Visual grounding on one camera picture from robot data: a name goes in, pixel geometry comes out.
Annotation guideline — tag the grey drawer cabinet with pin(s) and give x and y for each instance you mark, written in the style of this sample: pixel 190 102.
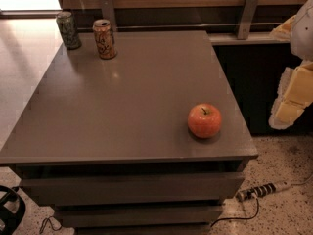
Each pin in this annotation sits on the grey drawer cabinet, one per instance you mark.
pixel 106 143

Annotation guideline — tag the black round object on floor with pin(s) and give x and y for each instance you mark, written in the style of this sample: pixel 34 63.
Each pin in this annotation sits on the black round object on floor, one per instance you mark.
pixel 12 210

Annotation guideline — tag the orange soda can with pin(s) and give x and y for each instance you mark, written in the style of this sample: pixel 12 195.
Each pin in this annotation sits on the orange soda can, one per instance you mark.
pixel 104 39

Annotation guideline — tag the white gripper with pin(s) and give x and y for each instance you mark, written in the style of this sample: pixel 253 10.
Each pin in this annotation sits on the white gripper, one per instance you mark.
pixel 303 33

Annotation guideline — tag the left metal wall bracket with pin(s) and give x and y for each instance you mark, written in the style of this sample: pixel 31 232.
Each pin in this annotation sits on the left metal wall bracket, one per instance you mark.
pixel 108 12

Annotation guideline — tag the white power strip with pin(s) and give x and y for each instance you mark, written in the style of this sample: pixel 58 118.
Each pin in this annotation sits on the white power strip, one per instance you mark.
pixel 263 190

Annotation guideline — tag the green soda can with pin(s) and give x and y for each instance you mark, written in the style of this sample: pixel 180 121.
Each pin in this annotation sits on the green soda can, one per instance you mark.
pixel 68 30

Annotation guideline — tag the metal wall bracket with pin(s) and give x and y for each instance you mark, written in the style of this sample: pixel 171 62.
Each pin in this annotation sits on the metal wall bracket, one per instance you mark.
pixel 108 12
pixel 245 21

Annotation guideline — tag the red apple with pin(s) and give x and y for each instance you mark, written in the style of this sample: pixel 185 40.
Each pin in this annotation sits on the red apple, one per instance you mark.
pixel 204 120

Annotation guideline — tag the right metal wall bracket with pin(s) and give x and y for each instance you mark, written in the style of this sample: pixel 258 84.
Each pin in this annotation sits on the right metal wall bracket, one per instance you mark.
pixel 245 21

